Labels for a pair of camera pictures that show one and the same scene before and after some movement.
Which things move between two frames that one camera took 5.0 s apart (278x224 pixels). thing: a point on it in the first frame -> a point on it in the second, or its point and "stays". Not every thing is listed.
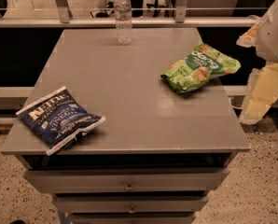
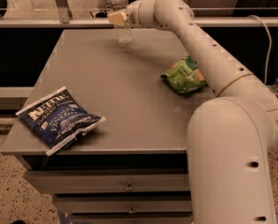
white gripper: (273, 39) -> (133, 16)
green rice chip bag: (200, 65) stays
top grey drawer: (125, 180) stays
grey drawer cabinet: (159, 152) stays
